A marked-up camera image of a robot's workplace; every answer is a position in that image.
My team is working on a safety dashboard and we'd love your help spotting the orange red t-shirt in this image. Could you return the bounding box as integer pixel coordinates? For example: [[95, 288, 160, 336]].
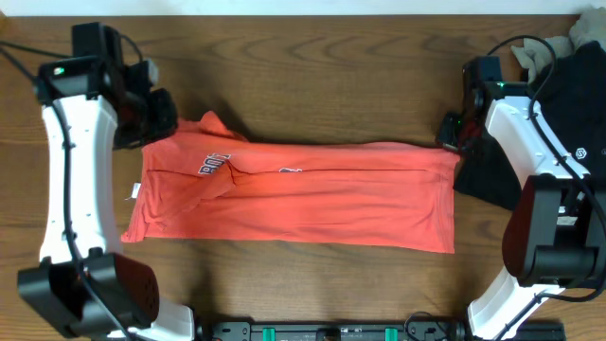
[[121, 112, 458, 254]]

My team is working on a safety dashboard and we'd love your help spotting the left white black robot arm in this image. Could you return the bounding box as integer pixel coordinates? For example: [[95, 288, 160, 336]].
[[17, 53, 196, 340]]

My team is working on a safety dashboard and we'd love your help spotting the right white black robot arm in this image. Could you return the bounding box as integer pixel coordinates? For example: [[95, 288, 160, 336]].
[[437, 77, 605, 340]]

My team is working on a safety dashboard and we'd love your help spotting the black garment with logo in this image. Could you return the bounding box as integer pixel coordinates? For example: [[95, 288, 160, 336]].
[[454, 41, 605, 210]]

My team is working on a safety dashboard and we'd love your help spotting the grey cloth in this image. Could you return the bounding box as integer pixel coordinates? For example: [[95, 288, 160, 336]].
[[510, 7, 605, 82]]

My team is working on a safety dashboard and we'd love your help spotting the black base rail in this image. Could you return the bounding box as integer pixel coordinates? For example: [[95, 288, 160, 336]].
[[207, 319, 567, 341]]

